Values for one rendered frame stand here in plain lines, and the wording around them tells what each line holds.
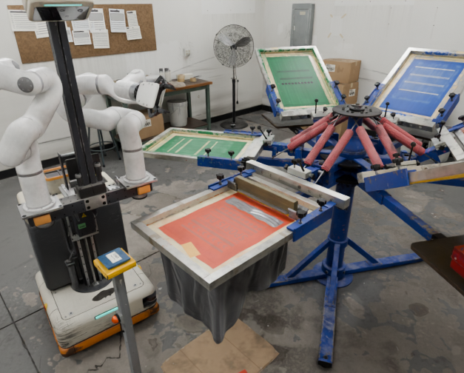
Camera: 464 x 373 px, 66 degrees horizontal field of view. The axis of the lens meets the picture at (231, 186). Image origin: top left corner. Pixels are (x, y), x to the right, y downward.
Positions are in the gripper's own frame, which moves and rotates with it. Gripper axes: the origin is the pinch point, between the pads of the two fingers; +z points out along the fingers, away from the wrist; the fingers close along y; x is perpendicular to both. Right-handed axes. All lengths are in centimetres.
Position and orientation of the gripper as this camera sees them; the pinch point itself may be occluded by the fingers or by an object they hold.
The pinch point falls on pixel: (169, 99)
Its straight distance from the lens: 144.3
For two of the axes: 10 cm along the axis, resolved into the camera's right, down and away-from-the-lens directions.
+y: -2.8, 9.6, 0.9
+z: 8.2, 2.9, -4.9
